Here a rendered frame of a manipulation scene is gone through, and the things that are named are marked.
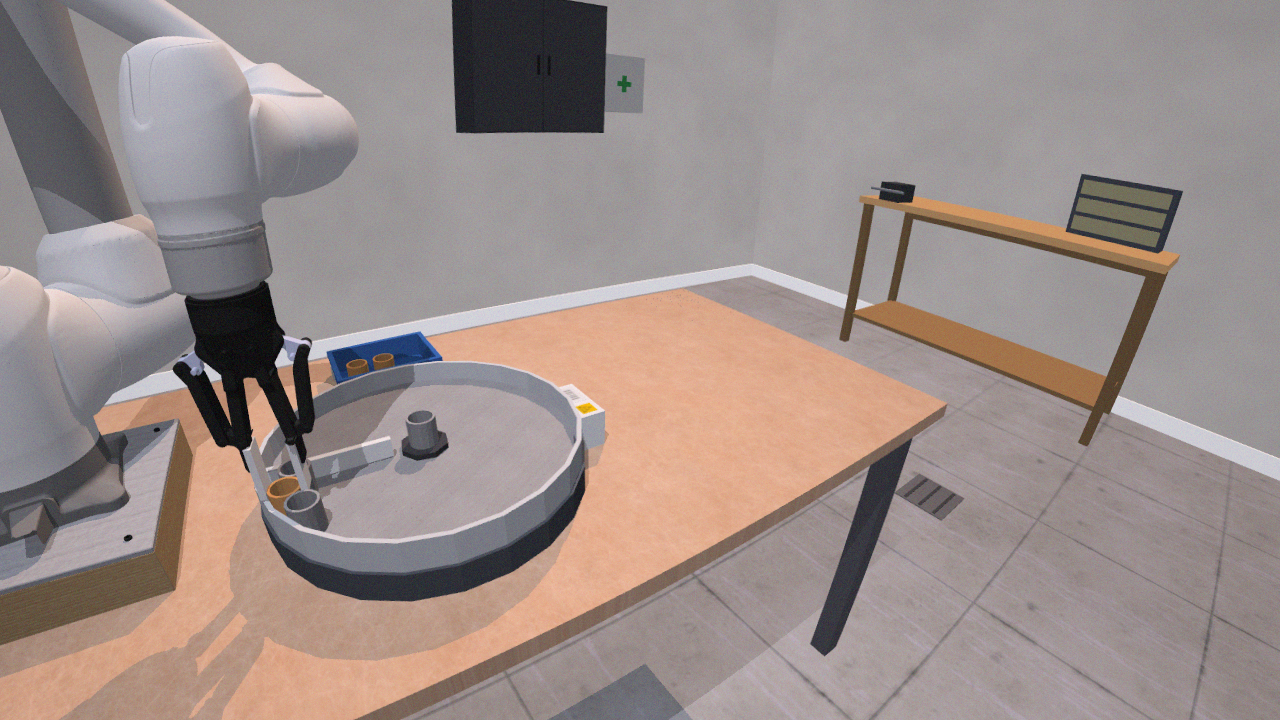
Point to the grey metal bushing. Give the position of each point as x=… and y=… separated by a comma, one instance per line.
x=286, y=470
x=314, y=516
x=422, y=435

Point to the blue square tray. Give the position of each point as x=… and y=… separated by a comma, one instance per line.
x=406, y=349

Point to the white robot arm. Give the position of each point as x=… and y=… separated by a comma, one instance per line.
x=204, y=154

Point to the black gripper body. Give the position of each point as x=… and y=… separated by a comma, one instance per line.
x=225, y=323

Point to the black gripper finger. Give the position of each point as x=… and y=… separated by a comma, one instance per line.
x=190, y=369
x=292, y=428

